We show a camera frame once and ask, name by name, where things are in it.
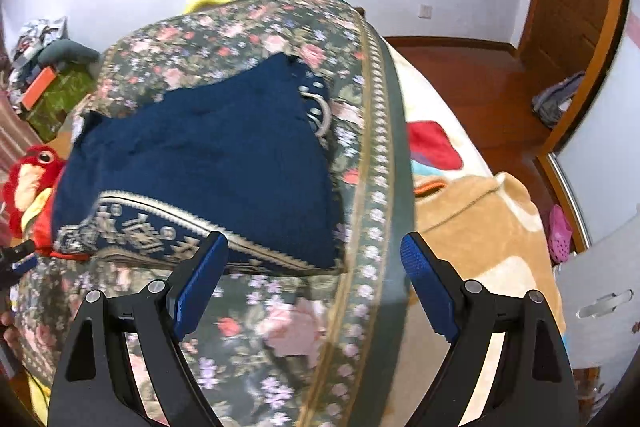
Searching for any green floral blanket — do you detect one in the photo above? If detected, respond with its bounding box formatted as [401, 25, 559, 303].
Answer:
[12, 0, 418, 427]

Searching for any pink clog shoe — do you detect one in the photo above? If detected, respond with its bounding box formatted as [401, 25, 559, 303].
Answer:
[548, 204, 574, 264]

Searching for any grey backpack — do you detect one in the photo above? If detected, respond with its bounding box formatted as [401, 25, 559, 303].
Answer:
[531, 71, 587, 130]

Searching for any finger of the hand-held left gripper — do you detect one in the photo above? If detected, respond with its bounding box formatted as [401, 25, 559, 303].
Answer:
[0, 239, 39, 288]

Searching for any navy patterned garment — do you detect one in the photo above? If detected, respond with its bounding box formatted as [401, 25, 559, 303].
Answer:
[51, 53, 346, 277]

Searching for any tan cartoon blanket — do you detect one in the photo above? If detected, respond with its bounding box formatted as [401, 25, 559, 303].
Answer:
[382, 52, 568, 427]

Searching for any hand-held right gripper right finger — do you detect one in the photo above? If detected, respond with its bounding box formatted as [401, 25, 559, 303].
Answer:
[401, 232, 583, 427]

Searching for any grey pillow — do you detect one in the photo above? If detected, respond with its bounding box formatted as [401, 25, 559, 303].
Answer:
[37, 38, 101, 68]

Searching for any green box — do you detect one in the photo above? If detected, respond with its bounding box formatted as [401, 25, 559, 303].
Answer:
[25, 68, 98, 142]

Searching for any wooden door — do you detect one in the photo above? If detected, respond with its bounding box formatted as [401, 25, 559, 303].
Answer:
[517, 0, 628, 152]

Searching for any grey board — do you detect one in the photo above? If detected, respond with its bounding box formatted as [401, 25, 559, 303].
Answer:
[552, 202, 640, 373]

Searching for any white wardrobe door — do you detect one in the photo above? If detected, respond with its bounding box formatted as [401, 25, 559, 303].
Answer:
[537, 0, 640, 253]

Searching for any yellow pillow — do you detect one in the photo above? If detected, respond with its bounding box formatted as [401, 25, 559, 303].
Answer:
[182, 0, 233, 14]

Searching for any red striped cloth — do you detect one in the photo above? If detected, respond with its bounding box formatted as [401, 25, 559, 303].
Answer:
[0, 89, 43, 178]

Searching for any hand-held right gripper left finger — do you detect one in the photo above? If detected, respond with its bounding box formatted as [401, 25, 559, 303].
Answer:
[47, 232, 229, 427]

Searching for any orange box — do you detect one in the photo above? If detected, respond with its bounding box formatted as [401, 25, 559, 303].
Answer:
[22, 67, 56, 108]

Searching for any pile of bags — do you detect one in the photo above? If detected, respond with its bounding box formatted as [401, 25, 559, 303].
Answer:
[7, 17, 68, 68]

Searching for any red plush toy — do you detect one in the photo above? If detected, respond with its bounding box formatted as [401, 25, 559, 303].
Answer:
[1, 146, 68, 239]

